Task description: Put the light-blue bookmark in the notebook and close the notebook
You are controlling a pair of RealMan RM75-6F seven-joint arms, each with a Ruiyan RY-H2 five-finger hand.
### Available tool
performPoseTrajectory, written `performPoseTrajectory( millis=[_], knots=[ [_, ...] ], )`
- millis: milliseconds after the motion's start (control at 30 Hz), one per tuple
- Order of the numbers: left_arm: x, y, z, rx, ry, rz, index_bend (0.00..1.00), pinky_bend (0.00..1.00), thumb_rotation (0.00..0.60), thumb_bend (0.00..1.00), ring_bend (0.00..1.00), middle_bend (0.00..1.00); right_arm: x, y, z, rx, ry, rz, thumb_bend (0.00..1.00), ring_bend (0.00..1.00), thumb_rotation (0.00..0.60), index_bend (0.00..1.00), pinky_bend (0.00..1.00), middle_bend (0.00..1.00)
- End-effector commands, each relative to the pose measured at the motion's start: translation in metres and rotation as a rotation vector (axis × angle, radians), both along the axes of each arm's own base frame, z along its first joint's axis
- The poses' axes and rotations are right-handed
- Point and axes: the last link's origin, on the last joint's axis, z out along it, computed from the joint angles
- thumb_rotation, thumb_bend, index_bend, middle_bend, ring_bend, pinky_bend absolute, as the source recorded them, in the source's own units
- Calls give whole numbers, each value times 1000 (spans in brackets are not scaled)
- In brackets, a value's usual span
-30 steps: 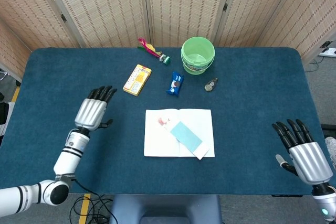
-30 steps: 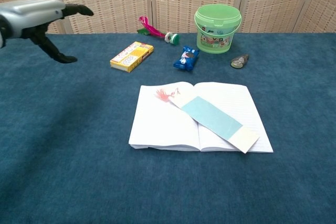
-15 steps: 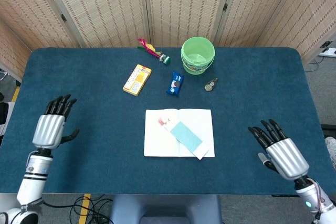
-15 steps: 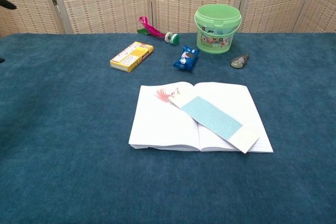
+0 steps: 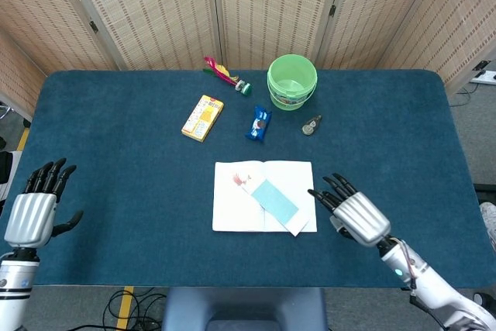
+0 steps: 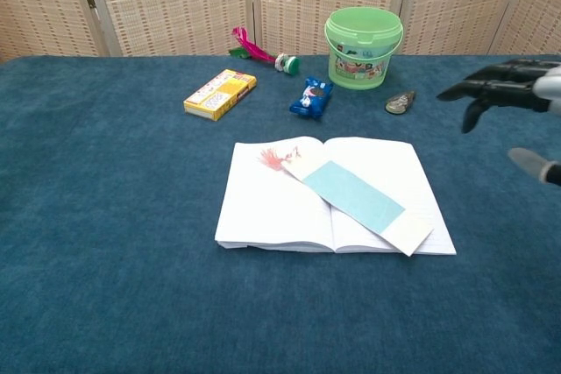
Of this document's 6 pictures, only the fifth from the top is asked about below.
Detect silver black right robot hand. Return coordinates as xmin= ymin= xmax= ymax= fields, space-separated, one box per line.
xmin=307 ymin=173 xmax=391 ymax=247

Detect white power strip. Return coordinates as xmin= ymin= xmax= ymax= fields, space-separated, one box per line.
xmin=470 ymin=70 xmax=496 ymax=84

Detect yellow card box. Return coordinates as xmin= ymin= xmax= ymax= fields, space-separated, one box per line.
xmin=181 ymin=94 xmax=225 ymax=143

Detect small dark correction tape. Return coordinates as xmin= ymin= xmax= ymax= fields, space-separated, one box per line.
xmin=301 ymin=115 xmax=323 ymax=136

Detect green plastic bucket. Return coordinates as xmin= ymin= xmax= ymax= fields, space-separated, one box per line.
xmin=266 ymin=53 xmax=319 ymax=112

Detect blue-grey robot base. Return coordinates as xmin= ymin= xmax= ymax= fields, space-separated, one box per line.
xmin=161 ymin=287 xmax=329 ymax=331

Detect white lined notebook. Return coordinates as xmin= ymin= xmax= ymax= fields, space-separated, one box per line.
xmin=212 ymin=160 xmax=318 ymax=233

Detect white shoe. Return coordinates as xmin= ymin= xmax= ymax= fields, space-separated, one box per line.
xmin=479 ymin=202 xmax=496 ymax=250

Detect blue white tasselled bookmark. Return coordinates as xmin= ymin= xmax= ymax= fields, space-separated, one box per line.
xmin=232 ymin=172 xmax=310 ymax=237

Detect pink feather shuttlecock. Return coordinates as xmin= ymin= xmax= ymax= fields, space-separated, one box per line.
xmin=202 ymin=56 xmax=253 ymax=96

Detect blue table cloth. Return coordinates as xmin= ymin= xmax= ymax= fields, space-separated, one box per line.
xmin=0 ymin=69 xmax=491 ymax=289

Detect black white floor object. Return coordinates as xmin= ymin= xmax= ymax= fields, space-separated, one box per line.
xmin=0 ymin=150 xmax=22 ymax=200

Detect black floor cables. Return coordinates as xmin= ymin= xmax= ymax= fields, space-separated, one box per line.
xmin=102 ymin=287 xmax=167 ymax=331

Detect woven folding screen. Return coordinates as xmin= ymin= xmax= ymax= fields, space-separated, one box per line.
xmin=0 ymin=0 xmax=496 ymax=121

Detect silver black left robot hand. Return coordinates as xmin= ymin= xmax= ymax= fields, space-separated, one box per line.
xmin=3 ymin=157 xmax=84 ymax=249

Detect blue cookie packet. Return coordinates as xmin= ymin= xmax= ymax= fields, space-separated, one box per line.
xmin=244 ymin=104 xmax=273 ymax=143

